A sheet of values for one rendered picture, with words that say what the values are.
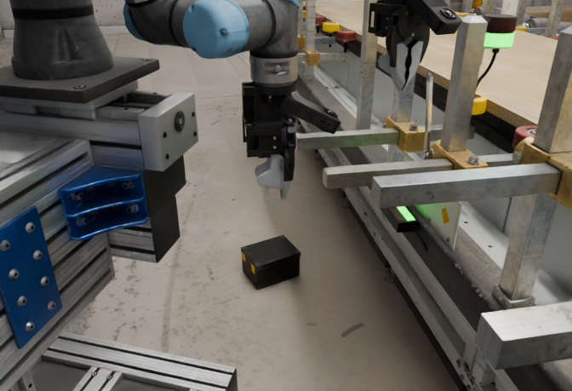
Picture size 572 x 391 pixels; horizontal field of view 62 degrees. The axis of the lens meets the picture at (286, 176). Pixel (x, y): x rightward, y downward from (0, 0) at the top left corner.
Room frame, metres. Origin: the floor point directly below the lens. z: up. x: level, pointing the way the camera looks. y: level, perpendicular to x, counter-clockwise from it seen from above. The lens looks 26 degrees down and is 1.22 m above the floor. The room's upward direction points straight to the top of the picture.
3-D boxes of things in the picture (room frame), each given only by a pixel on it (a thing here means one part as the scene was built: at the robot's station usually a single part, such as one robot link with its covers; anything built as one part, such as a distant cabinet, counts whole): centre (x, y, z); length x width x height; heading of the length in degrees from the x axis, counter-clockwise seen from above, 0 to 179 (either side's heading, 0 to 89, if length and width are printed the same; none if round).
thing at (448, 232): (0.88, -0.29, 0.75); 0.26 x 0.01 x 0.10; 10
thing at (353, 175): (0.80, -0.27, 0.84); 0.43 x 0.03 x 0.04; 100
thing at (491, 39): (0.86, -0.37, 1.08); 0.06 x 0.06 x 0.02
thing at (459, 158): (0.83, -0.33, 0.85); 0.14 x 0.06 x 0.05; 10
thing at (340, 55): (2.03, -0.06, 0.80); 0.44 x 0.03 x 0.04; 100
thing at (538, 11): (8.36, -4.15, 0.23); 2.41 x 0.77 x 0.17; 107
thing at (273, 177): (0.73, 0.02, 0.86); 0.06 x 0.03 x 0.09; 100
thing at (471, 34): (0.85, -0.32, 0.87); 0.04 x 0.04 x 0.48; 10
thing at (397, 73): (0.87, -0.19, 1.03); 0.06 x 0.03 x 0.09; 30
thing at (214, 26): (0.68, 0.09, 1.12); 0.11 x 0.11 x 0.08; 56
